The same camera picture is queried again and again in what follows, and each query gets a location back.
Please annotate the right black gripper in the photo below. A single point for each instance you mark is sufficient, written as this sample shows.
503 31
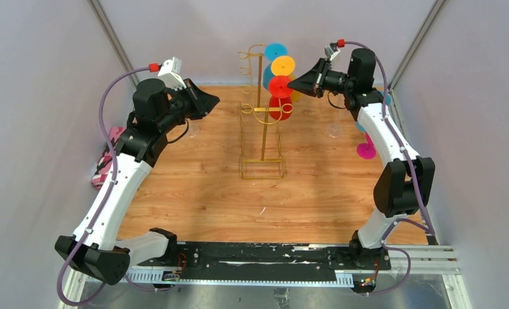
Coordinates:
313 82

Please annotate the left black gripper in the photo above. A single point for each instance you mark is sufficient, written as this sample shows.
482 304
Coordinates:
204 102

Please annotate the clear wine glass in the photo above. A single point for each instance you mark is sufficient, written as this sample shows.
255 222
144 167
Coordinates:
193 130
335 130

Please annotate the yellow wine glass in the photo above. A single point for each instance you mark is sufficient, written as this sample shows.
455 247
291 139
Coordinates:
280 74

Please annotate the red wine glass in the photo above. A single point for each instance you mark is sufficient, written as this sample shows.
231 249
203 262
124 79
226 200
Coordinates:
279 102

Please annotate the light blue wine glass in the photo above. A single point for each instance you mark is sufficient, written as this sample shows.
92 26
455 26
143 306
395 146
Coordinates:
360 126

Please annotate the pink wine glass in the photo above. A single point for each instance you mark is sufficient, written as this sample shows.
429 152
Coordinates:
366 150

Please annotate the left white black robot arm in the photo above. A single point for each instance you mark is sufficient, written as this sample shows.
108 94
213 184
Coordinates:
93 247

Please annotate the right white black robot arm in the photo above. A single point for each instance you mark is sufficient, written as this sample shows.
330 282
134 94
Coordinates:
404 185

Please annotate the pink camouflage cloth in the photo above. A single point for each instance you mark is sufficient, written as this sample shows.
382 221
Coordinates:
104 164

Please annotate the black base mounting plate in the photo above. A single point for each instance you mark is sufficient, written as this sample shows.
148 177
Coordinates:
273 262

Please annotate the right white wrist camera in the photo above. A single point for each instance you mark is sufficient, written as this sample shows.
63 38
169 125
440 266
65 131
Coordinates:
331 51

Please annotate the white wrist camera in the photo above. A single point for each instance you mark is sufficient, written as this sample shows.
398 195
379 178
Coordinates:
169 73
331 51

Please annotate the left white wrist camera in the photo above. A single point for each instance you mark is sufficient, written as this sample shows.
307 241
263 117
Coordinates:
169 73

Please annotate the gold wire glass rack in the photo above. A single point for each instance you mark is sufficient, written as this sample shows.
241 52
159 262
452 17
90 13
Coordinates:
261 154

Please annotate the aluminium frame rail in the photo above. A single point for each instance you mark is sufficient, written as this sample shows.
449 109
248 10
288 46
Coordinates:
365 272

